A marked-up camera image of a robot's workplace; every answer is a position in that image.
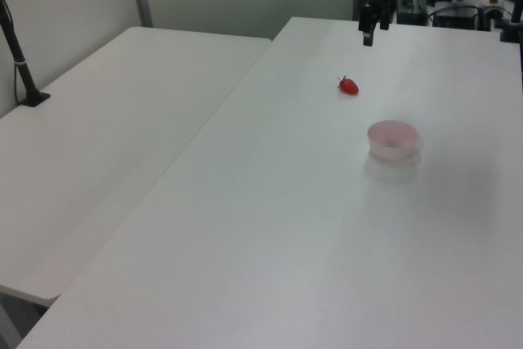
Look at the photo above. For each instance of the black table clamp mount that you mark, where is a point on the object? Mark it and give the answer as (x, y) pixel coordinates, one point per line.
(510, 26)

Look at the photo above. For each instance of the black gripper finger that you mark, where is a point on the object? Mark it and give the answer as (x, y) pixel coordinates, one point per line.
(367, 24)
(384, 18)

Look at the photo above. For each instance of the red strawberry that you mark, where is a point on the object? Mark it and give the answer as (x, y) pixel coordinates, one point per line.
(350, 86)

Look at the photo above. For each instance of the pink bowl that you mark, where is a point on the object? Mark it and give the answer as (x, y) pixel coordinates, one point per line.
(392, 140)

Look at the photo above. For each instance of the black electronics box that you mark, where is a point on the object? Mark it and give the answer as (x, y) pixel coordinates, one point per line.
(454, 18)

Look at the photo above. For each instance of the black camera stand pole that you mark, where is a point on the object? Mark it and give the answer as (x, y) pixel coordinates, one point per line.
(16, 52)

